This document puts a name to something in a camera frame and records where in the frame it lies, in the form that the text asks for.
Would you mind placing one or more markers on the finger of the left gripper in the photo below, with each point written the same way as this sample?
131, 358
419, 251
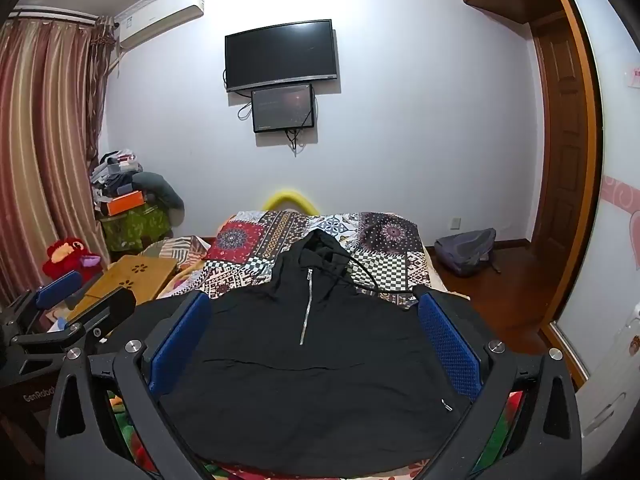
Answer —
99, 320
53, 293

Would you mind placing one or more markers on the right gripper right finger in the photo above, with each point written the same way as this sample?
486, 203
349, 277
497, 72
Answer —
523, 420

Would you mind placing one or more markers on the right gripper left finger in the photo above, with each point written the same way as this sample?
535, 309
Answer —
83, 440

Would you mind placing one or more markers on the black zip hoodie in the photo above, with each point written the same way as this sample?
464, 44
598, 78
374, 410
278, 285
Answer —
306, 376

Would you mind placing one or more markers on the red plush toy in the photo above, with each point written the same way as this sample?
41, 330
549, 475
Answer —
71, 254

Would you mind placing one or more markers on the bamboo lap desk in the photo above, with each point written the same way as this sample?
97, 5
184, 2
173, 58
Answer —
144, 276

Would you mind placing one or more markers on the green patterned storage box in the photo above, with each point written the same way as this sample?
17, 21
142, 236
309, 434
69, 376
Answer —
135, 229

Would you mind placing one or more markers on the orange box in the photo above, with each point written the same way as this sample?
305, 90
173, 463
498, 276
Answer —
124, 203

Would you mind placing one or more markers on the dark grey cushion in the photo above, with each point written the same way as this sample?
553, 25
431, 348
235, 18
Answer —
151, 183

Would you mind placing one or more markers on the grey backpack on floor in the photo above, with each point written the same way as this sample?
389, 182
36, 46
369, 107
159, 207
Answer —
465, 254

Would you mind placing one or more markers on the striped red gold curtain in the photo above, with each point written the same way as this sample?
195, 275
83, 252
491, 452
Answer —
53, 83

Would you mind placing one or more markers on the patchwork patterned bedspread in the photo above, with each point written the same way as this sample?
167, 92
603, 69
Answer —
312, 375

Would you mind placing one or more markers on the wooden door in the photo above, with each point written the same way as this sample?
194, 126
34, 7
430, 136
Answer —
565, 144

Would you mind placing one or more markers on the small black wall monitor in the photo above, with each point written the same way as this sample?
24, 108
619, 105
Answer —
283, 108

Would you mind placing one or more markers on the white wall air conditioner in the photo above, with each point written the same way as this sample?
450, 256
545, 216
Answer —
155, 18

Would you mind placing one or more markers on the large black wall television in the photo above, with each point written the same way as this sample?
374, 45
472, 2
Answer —
279, 54

